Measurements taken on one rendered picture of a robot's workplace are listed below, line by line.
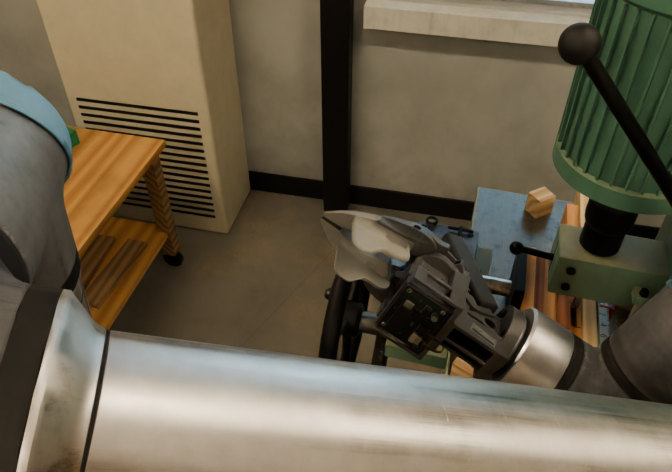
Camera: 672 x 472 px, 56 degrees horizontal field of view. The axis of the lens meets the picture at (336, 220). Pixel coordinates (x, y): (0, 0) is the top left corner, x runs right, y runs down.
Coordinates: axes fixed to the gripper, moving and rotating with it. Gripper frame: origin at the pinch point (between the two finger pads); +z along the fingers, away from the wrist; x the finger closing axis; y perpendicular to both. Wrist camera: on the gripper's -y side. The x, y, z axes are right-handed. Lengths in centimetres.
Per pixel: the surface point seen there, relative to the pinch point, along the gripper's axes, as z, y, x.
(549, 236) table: -31, -50, 7
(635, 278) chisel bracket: -35.6, -23.6, -4.2
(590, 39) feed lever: -9.4, -1.3, -26.3
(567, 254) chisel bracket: -27.1, -23.7, -1.9
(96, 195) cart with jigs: 63, -83, 81
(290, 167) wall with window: 32, -168, 83
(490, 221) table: -22, -51, 11
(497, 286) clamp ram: -24.4, -29.2, 10.2
